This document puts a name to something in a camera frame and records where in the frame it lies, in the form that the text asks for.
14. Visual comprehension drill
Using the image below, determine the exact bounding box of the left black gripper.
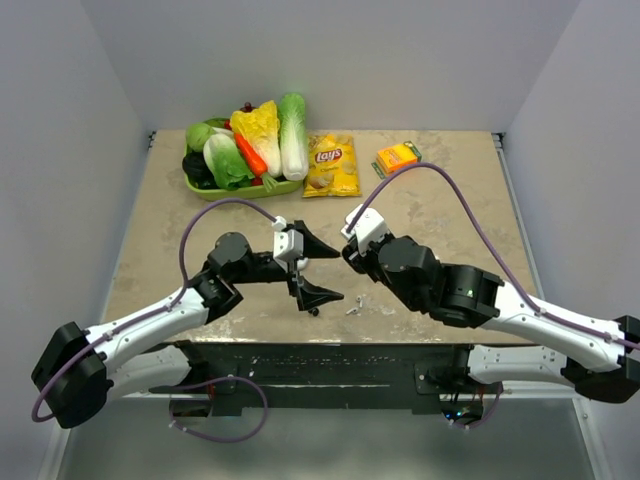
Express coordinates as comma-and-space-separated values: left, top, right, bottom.
231, 221, 343, 309

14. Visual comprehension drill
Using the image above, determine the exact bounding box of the white earbud charging case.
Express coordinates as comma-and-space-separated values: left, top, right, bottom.
296, 257, 309, 271

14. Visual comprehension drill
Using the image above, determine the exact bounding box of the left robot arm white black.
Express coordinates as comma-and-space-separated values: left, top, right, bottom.
31, 220, 344, 429

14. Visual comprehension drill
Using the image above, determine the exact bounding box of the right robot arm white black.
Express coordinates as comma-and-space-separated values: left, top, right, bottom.
342, 234, 639, 404

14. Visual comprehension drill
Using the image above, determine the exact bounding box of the yellow Lays chips bag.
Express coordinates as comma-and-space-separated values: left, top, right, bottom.
303, 133, 361, 198

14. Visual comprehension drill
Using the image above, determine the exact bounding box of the orange green carton box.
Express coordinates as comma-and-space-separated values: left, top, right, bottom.
371, 141, 422, 179

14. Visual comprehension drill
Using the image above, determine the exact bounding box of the tall green napa cabbage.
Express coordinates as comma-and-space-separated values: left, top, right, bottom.
278, 93, 309, 181

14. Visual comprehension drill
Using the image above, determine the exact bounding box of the orange toy carrot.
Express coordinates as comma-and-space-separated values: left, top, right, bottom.
234, 133, 277, 192

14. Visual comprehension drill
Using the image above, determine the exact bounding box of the green plastic vegetable tray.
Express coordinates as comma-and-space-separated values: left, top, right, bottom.
184, 145, 303, 202

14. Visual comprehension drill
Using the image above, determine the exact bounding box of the green white bok choy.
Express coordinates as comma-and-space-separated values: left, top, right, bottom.
203, 133, 254, 191

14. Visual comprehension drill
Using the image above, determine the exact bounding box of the yellow toy cabbage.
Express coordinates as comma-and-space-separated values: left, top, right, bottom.
230, 100, 282, 178

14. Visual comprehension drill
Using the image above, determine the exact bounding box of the dark green toy vegetable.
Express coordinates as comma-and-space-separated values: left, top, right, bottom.
182, 152, 217, 190

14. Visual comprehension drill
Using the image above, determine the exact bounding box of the round green cabbage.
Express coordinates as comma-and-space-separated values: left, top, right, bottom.
185, 122, 216, 153

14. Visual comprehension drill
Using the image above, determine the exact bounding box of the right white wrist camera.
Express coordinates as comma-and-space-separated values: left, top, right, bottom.
341, 203, 390, 252

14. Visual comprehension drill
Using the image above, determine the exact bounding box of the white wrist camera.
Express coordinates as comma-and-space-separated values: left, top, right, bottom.
272, 216, 304, 270
341, 203, 390, 252

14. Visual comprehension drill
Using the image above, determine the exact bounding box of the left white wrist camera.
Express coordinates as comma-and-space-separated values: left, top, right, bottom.
272, 216, 304, 270

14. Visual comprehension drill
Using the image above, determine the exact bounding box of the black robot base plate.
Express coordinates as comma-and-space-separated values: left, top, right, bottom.
173, 340, 499, 416

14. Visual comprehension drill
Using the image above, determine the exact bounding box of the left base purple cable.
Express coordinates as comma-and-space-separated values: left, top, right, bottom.
168, 377, 269, 444

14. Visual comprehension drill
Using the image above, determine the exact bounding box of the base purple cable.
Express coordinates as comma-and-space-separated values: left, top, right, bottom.
168, 377, 269, 444
448, 384, 504, 431

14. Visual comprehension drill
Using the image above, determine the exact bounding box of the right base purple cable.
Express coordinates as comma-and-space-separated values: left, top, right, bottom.
448, 384, 504, 431

